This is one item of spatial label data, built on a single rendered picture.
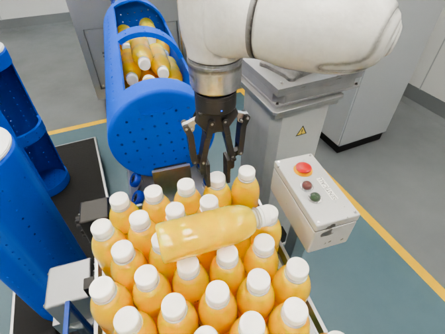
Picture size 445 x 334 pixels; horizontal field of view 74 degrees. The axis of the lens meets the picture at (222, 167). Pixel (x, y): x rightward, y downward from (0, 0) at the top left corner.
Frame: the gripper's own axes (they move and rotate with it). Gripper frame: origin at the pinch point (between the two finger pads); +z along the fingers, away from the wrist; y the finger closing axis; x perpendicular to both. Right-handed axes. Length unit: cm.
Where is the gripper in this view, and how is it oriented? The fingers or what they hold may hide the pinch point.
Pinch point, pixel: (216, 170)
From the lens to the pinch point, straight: 65.4
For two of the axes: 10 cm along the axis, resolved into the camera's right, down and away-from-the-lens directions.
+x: 2.9, 6.6, -7.0
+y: -9.6, 2.0, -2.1
